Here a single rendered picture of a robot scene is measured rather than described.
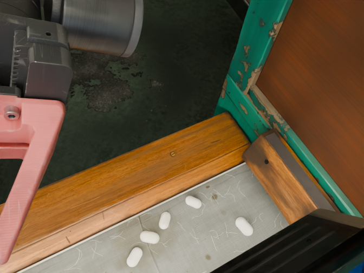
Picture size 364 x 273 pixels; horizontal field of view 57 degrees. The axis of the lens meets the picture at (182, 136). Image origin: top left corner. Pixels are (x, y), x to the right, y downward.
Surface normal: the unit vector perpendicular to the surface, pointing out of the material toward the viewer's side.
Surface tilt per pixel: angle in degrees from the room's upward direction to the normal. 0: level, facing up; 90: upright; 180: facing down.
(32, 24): 19
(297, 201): 67
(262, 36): 90
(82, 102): 0
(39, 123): 28
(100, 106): 0
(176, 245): 0
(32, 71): 90
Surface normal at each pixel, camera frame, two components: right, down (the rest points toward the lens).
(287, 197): -0.76, 0.14
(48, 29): 0.42, -0.55
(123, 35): 0.36, 0.66
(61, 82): 0.26, 0.84
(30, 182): 0.48, -0.23
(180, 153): 0.11, -0.52
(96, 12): 0.47, 0.29
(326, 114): -0.87, 0.36
